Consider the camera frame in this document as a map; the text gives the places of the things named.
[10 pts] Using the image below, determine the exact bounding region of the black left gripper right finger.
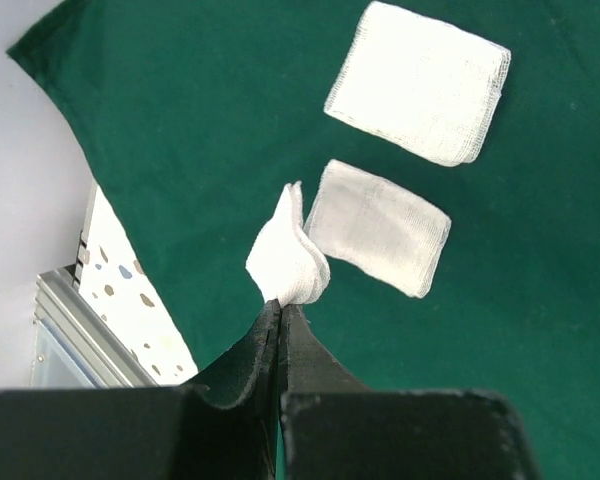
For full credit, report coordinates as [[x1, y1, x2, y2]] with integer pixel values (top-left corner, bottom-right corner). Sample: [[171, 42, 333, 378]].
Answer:
[[279, 305, 374, 479]]

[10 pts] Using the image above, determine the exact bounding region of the white gauze pad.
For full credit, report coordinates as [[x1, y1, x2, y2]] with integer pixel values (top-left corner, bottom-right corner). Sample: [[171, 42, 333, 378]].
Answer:
[[304, 159, 452, 299], [324, 1, 511, 167], [245, 181, 331, 307]]

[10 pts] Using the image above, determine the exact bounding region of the dark green surgical cloth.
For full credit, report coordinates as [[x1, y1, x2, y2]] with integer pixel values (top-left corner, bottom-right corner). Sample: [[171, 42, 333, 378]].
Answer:
[[9, 1, 600, 479]]

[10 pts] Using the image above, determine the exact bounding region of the aluminium rail frame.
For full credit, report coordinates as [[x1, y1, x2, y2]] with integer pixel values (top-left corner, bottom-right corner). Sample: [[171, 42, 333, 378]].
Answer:
[[30, 182, 156, 389]]

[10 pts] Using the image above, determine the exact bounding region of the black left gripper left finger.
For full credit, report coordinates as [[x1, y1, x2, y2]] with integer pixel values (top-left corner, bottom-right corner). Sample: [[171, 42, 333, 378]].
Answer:
[[179, 300, 282, 479]]

